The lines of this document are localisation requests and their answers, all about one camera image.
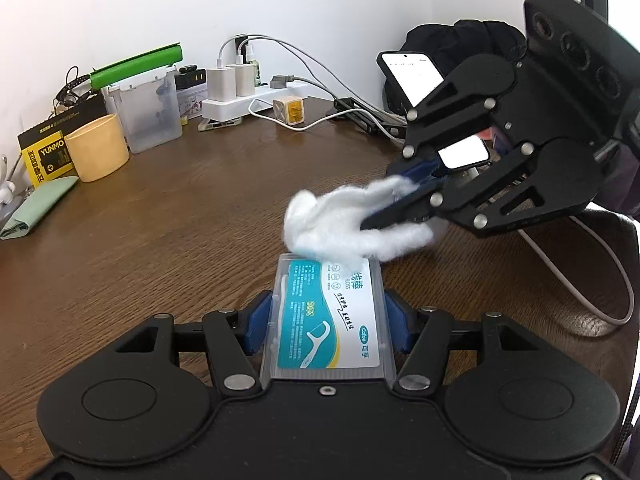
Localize green spray bottle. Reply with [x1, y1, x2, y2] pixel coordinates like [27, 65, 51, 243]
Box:
[250, 59, 262, 87]

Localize white cotton wad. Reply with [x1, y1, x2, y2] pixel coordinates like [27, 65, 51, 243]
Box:
[283, 176, 448, 270]

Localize white charger left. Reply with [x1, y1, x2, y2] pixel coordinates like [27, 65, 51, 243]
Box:
[206, 66, 236, 102]

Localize black tangled cables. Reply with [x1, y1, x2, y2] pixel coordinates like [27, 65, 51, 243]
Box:
[49, 65, 94, 111]

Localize clear floss pick box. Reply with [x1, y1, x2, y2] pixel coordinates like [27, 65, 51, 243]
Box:
[260, 254, 396, 387]

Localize yellow white plug cube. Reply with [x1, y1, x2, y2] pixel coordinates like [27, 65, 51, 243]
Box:
[272, 96, 305, 126]

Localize black power adapter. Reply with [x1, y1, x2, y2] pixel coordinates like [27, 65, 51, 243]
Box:
[175, 65, 206, 91]

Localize white power strip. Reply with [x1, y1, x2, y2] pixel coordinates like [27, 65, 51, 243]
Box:
[202, 81, 326, 122]

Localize clear container green lid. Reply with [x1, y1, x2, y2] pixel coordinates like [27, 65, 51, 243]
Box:
[90, 42, 182, 154]

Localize green folded cloth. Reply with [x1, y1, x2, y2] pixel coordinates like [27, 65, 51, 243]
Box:
[1, 176, 78, 240]

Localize smartphone lit screen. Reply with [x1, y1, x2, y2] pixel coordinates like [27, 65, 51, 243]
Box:
[376, 51, 490, 171]

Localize white charger right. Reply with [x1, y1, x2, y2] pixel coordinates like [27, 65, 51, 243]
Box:
[234, 63, 255, 96]

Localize black clothing pile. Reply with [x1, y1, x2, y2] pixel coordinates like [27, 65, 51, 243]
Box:
[384, 18, 528, 111]

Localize white astronaut figurine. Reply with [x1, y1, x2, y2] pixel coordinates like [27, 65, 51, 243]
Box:
[0, 155, 20, 224]

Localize white charging cable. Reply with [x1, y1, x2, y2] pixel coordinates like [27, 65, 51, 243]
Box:
[217, 32, 636, 326]

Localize white charger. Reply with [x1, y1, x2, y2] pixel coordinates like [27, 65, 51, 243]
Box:
[206, 66, 236, 102]
[234, 63, 255, 96]

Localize yellow black battery box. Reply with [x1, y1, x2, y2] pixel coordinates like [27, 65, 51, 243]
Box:
[17, 96, 107, 188]

